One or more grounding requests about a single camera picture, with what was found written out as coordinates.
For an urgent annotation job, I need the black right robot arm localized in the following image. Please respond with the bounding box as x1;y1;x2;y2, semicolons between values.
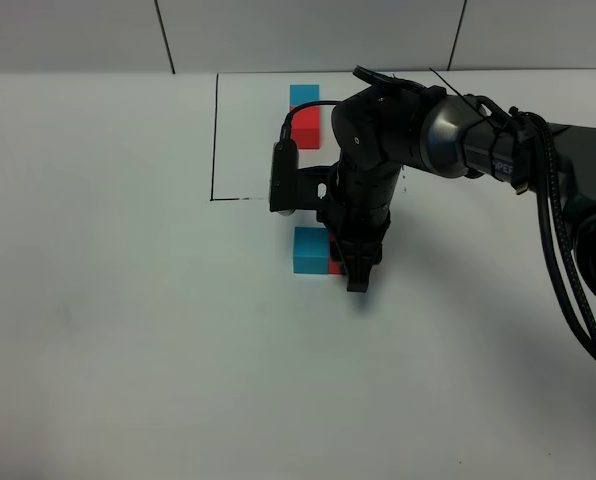
270;67;596;296

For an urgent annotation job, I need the black braided cable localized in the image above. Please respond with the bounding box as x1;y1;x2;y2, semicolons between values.
507;104;596;449

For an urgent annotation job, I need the red template cube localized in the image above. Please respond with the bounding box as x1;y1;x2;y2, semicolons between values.
291;106;322;150

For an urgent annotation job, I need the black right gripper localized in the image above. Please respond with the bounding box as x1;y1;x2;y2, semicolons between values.
297;162;401;293

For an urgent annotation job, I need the blue template cube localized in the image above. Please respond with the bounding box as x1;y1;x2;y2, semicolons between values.
289;84;320;109

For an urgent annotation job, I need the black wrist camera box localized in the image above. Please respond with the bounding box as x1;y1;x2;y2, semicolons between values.
269;138;299;216

